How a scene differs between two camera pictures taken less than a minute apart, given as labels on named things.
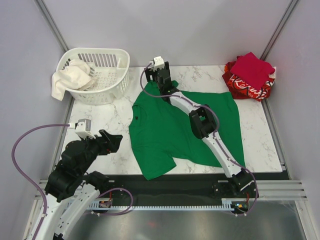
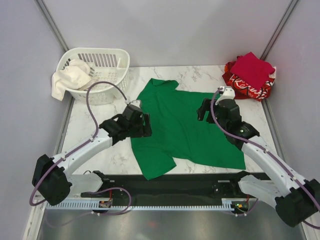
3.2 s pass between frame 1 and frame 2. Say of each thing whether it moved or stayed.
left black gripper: moved
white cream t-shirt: stayed
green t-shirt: stayed
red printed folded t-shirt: stayed
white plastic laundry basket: stayed
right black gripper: moved
